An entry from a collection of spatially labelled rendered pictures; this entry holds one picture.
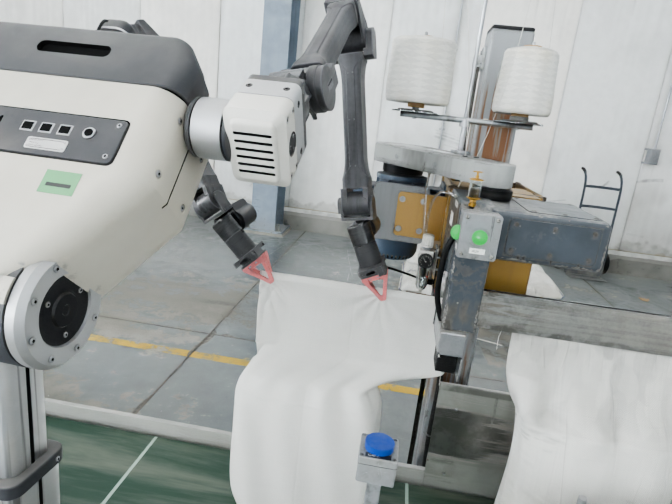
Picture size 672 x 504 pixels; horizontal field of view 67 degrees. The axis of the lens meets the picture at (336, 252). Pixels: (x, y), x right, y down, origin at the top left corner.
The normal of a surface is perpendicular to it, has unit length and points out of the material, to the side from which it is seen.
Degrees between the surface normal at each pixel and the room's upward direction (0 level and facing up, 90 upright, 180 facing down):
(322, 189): 90
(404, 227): 90
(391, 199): 90
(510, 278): 90
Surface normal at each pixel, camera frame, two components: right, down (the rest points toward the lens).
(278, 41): -0.14, 0.25
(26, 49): -0.07, -0.43
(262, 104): 0.00, -0.71
